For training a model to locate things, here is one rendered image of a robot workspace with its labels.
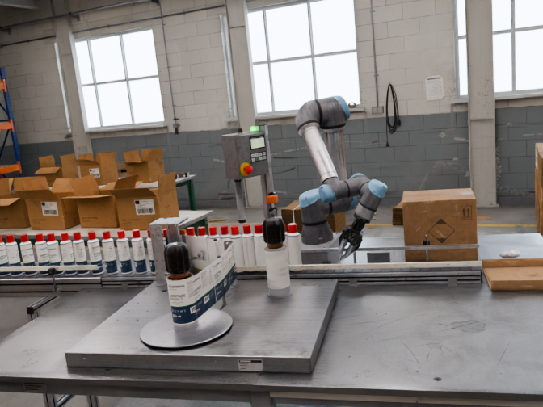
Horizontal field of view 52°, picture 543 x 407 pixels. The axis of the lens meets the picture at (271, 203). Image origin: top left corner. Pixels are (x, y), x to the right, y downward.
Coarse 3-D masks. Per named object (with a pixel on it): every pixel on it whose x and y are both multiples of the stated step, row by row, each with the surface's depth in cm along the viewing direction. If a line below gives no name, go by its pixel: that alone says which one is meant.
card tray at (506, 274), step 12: (492, 264) 229; (504, 264) 228; (516, 264) 227; (528, 264) 225; (540, 264) 224; (492, 276) 219; (504, 276) 218; (516, 276) 216; (528, 276) 215; (540, 276) 214; (492, 288) 206; (504, 288) 205; (516, 288) 204; (528, 288) 202; (540, 288) 202
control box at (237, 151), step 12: (252, 132) 235; (264, 132) 239; (228, 144) 233; (240, 144) 231; (228, 156) 235; (240, 156) 231; (228, 168) 237; (240, 168) 232; (252, 168) 236; (264, 168) 240
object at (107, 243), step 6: (108, 234) 253; (108, 240) 253; (108, 246) 253; (108, 252) 253; (114, 252) 255; (108, 258) 254; (114, 258) 255; (108, 264) 254; (114, 264) 255; (108, 270) 255; (114, 270) 255
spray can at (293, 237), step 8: (288, 224) 231; (296, 224) 231; (296, 232) 231; (288, 240) 231; (296, 240) 230; (288, 248) 233; (296, 248) 231; (296, 256) 232; (296, 264) 232; (296, 272) 233
